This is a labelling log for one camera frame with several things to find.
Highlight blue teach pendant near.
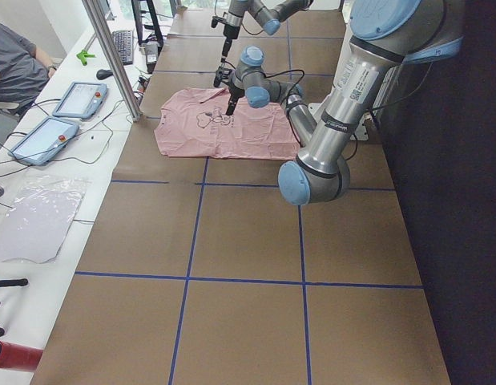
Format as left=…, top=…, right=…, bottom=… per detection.
left=8, top=116, right=79, bottom=166

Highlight aluminium frame post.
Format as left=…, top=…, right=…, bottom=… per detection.
left=82, top=0, right=142, bottom=122

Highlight red cylinder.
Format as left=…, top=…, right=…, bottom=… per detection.
left=0, top=341, right=43, bottom=372

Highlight black keyboard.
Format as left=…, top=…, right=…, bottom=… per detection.
left=111, top=30, right=134, bottom=65

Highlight green plastic clamp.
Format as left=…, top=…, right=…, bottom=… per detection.
left=76, top=49, right=95, bottom=66

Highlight blue tape line crosswise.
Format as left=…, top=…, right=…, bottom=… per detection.
left=75, top=270, right=423, bottom=290

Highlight blue teach pendant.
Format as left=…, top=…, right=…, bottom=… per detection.
left=52, top=82, right=108, bottom=120
left=8, top=116, right=79, bottom=166

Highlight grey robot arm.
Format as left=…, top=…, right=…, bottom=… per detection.
left=216, top=1, right=466, bottom=205
left=211, top=0, right=313, bottom=63

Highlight black tripod leg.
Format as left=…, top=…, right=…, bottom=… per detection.
left=0, top=278, right=29, bottom=288

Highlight clear plastic bag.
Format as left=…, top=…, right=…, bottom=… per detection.
left=0, top=175, right=90, bottom=264

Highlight black computer mouse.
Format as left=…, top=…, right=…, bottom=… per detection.
left=95, top=69, right=113, bottom=80

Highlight seated person grey shirt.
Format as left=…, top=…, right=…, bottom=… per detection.
left=0, top=23, right=56, bottom=116

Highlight blue tape line lengthwise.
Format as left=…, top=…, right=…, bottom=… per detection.
left=167, top=157, right=210, bottom=385

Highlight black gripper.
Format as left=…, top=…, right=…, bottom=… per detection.
left=211, top=14, right=240, bottom=56
left=227, top=82, right=243, bottom=111

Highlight pink Snoopy t-shirt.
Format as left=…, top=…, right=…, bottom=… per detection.
left=154, top=87, right=300, bottom=160

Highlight blue teach pendant far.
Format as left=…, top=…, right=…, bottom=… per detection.
left=52, top=82, right=108, bottom=120

